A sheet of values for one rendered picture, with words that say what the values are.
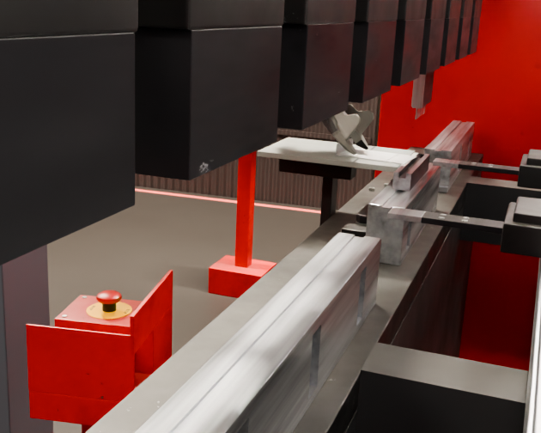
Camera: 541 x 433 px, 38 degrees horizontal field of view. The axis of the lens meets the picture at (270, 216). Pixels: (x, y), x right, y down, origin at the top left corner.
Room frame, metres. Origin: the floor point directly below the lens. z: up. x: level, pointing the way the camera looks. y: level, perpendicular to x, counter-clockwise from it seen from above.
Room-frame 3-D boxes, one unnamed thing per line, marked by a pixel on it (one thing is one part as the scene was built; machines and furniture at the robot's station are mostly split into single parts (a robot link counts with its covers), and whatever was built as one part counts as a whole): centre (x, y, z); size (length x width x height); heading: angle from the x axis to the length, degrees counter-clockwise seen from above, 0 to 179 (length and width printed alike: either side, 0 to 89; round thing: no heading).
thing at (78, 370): (1.11, 0.25, 0.75); 0.20 x 0.16 x 0.18; 172
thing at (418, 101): (1.41, -0.26, 1.13); 0.10 x 0.02 x 0.10; 161
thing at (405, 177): (1.38, -0.25, 0.99); 0.20 x 0.03 x 0.03; 161
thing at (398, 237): (1.36, -0.24, 0.92); 0.39 x 0.06 x 0.10; 161
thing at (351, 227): (1.39, -0.20, 0.89); 0.30 x 0.05 x 0.03; 161
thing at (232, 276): (3.29, 0.11, 0.42); 0.25 x 0.20 x 0.83; 71
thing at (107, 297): (1.15, 0.25, 0.79); 0.04 x 0.04 x 0.04
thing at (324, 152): (1.46, -0.12, 1.00); 0.26 x 0.18 x 0.01; 71
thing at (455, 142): (1.93, -0.44, 0.92); 0.50 x 0.06 x 0.10; 161
